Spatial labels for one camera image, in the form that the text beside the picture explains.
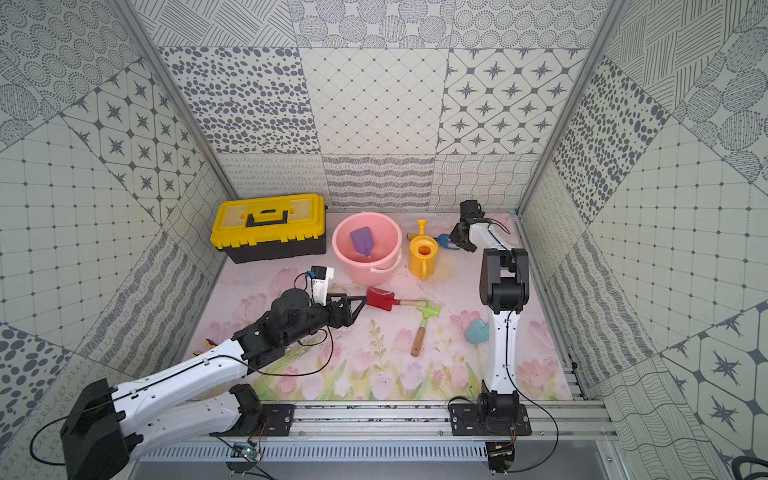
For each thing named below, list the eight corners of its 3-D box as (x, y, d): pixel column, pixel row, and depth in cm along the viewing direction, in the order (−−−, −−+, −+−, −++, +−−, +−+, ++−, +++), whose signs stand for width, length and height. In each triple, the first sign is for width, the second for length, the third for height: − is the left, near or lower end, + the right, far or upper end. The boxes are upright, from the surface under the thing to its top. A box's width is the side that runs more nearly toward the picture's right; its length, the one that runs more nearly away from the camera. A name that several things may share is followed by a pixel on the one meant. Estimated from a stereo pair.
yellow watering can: (409, 285, 101) (411, 265, 92) (408, 240, 114) (409, 219, 105) (435, 285, 101) (439, 265, 92) (431, 240, 114) (434, 219, 105)
